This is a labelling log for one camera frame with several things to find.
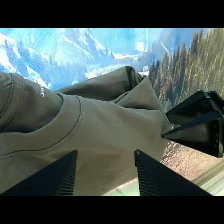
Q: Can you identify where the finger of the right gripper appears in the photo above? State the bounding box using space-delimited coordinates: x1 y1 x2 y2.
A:
165 90 224 128
161 116 224 159

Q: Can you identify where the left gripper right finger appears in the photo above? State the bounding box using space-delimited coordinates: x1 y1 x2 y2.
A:
133 149 212 197

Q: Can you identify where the grey T-shirt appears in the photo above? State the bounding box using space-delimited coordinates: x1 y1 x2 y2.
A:
0 65 175 197

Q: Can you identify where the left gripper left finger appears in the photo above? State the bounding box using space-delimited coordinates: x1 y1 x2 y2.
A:
0 149 78 197

